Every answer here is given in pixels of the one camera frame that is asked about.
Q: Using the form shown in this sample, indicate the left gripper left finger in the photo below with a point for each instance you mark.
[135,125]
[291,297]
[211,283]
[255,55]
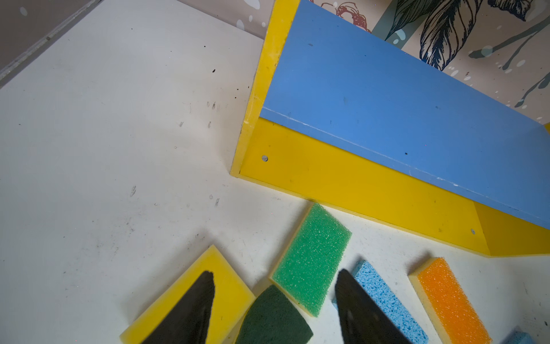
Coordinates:
[188,321]

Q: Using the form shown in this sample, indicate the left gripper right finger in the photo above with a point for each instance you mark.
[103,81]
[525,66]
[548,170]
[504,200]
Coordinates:
[361,320]

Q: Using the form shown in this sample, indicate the orange topped yellow sponge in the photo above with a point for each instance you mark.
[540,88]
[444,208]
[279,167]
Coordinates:
[446,304]

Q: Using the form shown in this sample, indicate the blue sponge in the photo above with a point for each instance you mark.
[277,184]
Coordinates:
[518,337]
[370,281]

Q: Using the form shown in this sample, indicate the yellow shelf with coloured boards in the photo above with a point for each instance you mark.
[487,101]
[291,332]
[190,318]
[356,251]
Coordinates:
[338,116]

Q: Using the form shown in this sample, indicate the yellow sponge left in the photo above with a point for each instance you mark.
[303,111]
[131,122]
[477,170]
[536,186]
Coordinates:
[232,299]

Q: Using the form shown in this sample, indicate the green topped yellow sponge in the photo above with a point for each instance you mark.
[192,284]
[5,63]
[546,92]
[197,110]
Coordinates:
[308,264]

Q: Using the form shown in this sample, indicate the dark green scrub sponge left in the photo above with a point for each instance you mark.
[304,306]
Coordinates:
[272,318]

